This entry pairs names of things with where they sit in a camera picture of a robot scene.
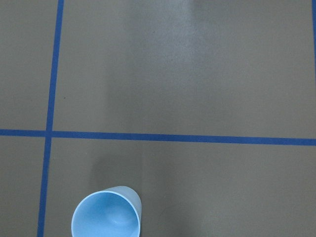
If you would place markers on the light blue cup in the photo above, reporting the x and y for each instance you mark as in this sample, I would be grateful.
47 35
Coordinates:
113 212

